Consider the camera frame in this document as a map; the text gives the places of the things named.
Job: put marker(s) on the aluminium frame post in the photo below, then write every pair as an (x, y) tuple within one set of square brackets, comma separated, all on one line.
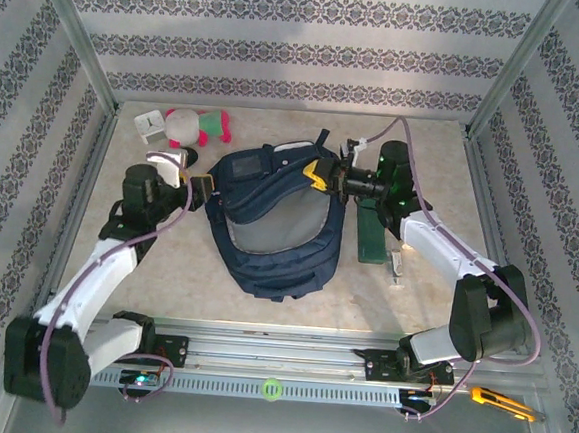
[(514, 68), (76, 34)]

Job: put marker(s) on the perforated metal strip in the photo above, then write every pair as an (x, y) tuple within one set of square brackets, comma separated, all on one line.
[(216, 385)]

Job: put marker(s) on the aluminium side rail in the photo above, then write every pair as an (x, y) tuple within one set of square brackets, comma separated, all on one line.
[(487, 217), (78, 210)]

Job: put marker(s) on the pink green plush toy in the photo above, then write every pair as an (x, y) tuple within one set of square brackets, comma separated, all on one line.
[(184, 124)]

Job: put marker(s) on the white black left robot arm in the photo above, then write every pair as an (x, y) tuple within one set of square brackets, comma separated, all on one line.
[(94, 281)]

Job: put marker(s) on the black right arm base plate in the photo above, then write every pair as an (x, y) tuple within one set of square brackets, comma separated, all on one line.
[(380, 364)]

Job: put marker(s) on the dark green book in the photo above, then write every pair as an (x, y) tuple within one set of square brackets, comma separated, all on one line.
[(371, 233)]

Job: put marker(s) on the white alarm clock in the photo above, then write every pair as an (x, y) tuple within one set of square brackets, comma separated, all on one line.
[(148, 125)]

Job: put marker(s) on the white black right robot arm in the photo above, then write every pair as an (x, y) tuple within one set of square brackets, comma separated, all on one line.
[(443, 243)]

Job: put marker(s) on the aluminium mounting rail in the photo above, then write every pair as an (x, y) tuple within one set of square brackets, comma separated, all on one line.
[(268, 355)]

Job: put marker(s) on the yellow utility knife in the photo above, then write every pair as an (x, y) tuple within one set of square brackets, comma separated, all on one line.
[(500, 401)]

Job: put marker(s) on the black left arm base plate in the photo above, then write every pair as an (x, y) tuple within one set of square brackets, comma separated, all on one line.
[(173, 350)]

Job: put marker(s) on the navy blue backpack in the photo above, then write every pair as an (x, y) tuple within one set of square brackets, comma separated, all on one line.
[(275, 275)]

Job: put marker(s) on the small circuit board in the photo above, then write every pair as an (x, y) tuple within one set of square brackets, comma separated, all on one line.
[(141, 378), (418, 399)]

